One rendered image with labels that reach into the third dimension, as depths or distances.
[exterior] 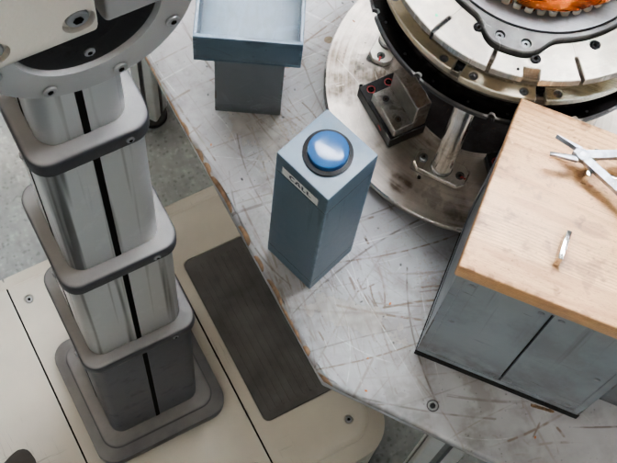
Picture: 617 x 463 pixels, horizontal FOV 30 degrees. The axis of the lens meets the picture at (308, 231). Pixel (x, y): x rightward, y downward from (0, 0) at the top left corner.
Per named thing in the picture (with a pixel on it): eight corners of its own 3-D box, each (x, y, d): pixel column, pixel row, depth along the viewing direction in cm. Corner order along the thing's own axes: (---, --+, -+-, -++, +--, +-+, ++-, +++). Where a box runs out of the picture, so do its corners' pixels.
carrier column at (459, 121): (453, 164, 138) (490, 76, 119) (447, 182, 137) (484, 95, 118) (432, 157, 138) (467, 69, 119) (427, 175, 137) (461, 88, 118)
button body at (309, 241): (308, 210, 137) (327, 107, 113) (351, 250, 135) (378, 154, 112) (266, 248, 134) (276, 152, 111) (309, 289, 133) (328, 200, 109)
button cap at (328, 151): (327, 126, 112) (328, 121, 111) (356, 153, 111) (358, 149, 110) (298, 152, 111) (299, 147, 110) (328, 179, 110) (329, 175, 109)
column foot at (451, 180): (420, 148, 138) (421, 145, 138) (470, 172, 138) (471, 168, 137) (409, 168, 137) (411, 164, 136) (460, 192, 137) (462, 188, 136)
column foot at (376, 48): (409, 29, 145) (410, 25, 144) (387, 69, 142) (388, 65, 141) (387, 19, 145) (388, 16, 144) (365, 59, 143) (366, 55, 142)
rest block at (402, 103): (402, 86, 139) (409, 63, 134) (425, 123, 137) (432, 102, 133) (370, 100, 138) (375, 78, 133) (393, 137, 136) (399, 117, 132)
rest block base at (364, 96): (391, 80, 142) (394, 72, 140) (423, 132, 139) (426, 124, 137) (356, 95, 141) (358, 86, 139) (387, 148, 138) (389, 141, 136)
